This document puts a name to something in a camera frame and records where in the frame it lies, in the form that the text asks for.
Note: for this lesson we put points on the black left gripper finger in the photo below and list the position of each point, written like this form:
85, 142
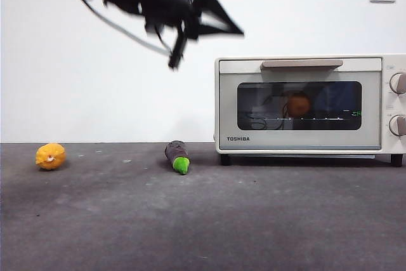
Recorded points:
222, 10
215, 31

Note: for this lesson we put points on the purple toy eggplant green stem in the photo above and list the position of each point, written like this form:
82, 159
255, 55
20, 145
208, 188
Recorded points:
176, 154

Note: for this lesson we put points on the beige oven knob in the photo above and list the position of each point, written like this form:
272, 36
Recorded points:
397, 84
396, 126

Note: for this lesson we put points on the yellow toy lemon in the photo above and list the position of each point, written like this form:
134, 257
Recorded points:
50, 156

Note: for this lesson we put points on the white Toshiba toaster oven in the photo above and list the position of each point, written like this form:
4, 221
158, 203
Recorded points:
385, 106

